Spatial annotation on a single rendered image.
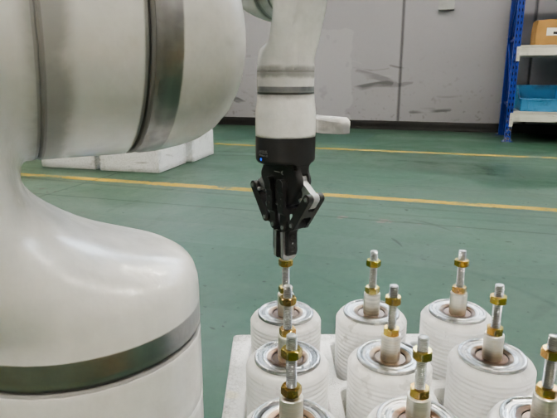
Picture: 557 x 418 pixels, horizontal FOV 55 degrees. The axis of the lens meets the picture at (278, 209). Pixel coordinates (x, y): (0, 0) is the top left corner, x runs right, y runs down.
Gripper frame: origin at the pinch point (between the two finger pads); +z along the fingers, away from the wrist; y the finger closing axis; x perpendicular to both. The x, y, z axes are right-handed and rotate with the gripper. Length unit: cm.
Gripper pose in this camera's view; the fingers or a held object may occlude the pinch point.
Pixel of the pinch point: (284, 243)
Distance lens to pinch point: 69.8
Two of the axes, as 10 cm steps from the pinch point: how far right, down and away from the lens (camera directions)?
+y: 6.0, 2.0, -7.8
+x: 8.0, -1.4, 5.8
